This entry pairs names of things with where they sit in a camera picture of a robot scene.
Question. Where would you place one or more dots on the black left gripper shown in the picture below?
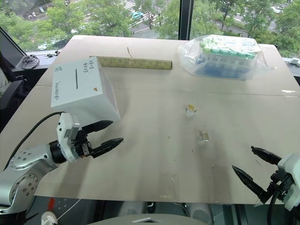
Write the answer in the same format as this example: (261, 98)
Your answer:
(83, 146)

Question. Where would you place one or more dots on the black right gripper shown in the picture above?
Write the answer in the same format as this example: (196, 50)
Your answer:
(280, 182)

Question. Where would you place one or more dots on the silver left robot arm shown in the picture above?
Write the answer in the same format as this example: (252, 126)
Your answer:
(25, 164)

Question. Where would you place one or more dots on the white cardboard box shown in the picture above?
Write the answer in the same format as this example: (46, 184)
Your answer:
(80, 90)

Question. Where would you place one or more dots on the white rounded robot leg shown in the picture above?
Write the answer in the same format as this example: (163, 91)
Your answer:
(201, 213)
(131, 209)

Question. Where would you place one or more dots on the brown cardboard tube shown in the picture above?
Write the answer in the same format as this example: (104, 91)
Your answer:
(133, 63)

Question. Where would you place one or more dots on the clear cup with yellow contents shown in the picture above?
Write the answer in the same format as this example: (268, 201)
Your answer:
(190, 110)

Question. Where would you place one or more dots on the grey robot torso plate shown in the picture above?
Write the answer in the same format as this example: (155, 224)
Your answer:
(143, 219)

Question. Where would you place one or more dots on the small dark keys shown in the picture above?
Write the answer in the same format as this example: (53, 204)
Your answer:
(52, 54)

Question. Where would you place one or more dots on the black office chair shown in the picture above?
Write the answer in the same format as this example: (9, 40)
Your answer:
(10, 93)

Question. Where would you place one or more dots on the small white block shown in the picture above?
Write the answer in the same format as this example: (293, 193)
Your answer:
(294, 61)

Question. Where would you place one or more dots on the plastic bag of bottles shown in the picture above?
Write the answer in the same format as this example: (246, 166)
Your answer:
(220, 57)

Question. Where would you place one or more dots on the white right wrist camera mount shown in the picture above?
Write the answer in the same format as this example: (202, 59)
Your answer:
(291, 173)

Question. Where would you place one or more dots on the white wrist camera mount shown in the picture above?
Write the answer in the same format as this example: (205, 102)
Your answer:
(66, 140)
(291, 173)

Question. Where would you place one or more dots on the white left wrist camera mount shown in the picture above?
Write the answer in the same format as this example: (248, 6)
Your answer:
(66, 140)

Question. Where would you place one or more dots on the dark slanted window frame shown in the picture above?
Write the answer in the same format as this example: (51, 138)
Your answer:
(11, 47)

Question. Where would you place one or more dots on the dark window frame post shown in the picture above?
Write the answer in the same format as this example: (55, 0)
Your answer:
(186, 18)

